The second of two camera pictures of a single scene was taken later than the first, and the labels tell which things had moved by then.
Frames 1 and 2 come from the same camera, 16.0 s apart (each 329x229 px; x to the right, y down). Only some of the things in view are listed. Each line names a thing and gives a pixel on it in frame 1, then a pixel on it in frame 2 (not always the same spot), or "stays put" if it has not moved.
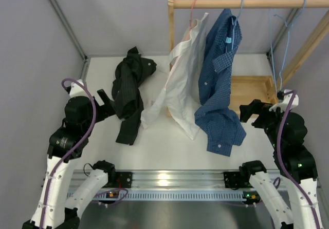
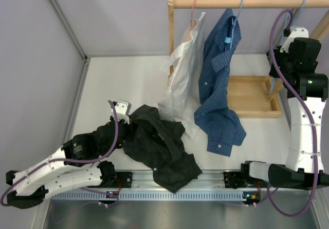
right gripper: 256,107 to 277,55
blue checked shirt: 216,127 stays put
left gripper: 107,109 to 130,128
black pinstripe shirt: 130,74 to 157,142
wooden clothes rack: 254,91 stays put
